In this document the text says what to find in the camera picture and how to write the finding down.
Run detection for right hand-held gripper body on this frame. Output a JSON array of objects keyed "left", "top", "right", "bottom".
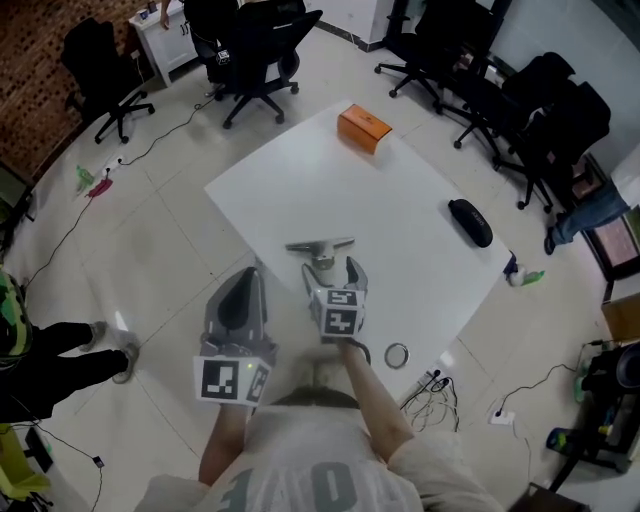
[{"left": 306, "top": 282, "right": 372, "bottom": 345}]

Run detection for silver metal object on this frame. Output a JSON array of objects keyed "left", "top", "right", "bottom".
[{"left": 284, "top": 236, "right": 357, "bottom": 272}]

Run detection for green and white bottle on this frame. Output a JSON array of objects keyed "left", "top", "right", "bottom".
[{"left": 503, "top": 263, "right": 547, "bottom": 288}]

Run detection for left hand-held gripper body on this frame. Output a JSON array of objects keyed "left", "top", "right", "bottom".
[{"left": 192, "top": 319, "right": 279, "bottom": 405}]

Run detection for person's right forearm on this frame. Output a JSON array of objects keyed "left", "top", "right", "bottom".
[{"left": 338, "top": 341, "right": 416, "bottom": 465}]

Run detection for white cabinet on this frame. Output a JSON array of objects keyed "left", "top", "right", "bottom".
[{"left": 128, "top": 0, "right": 199, "bottom": 86}]

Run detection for yellow-green plastic crate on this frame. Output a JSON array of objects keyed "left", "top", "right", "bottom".
[{"left": 0, "top": 423, "right": 53, "bottom": 504}]

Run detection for orange box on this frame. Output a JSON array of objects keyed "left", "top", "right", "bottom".
[{"left": 336, "top": 103, "right": 393, "bottom": 155}]

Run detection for black equipment rack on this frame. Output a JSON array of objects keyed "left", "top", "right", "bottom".
[{"left": 543, "top": 340, "right": 640, "bottom": 493}]

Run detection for cardboard box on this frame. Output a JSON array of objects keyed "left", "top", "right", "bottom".
[{"left": 601, "top": 293, "right": 640, "bottom": 347}]

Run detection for person's printed grey shirt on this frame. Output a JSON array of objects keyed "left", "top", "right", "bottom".
[{"left": 146, "top": 387, "right": 494, "bottom": 512}]

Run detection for long black floor cable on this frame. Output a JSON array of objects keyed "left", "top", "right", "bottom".
[{"left": 22, "top": 102, "right": 204, "bottom": 291}]

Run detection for black office chair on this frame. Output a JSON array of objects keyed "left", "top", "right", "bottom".
[
  {"left": 492, "top": 81, "right": 613, "bottom": 212},
  {"left": 213, "top": 3, "right": 325, "bottom": 131},
  {"left": 452, "top": 51, "right": 577, "bottom": 162},
  {"left": 374, "top": 0, "right": 497, "bottom": 114},
  {"left": 60, "top": 16, "right": 157, "bottom": 146}
]

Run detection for tangle of cables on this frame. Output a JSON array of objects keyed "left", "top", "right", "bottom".
[{"left": 398, "top": 374, "right": 460, "bottom": 433}]

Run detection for person's left forearm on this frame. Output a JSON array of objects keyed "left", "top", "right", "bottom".
[{"left": 198, "top": 399, "right": 257, "bottom": 487}]

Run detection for black glasses case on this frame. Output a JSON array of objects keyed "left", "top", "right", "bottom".
[{"left": 446, "top": 198, "right": 495, "bottom": 249}]

